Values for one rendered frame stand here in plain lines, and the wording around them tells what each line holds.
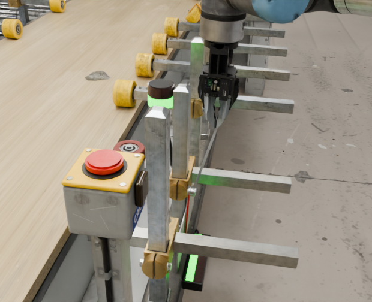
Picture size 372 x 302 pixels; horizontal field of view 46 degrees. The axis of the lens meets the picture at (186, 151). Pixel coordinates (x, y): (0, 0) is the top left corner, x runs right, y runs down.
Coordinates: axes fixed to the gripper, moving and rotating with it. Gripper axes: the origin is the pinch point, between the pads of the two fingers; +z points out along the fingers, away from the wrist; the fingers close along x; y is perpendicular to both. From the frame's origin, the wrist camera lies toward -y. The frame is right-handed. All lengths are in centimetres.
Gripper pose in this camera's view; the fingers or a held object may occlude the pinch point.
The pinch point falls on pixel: (216, 121)
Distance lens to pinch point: 102.1
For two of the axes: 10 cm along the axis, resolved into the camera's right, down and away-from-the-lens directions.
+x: 9.9, 1.1, -1.2
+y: -1.6, 5.0, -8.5
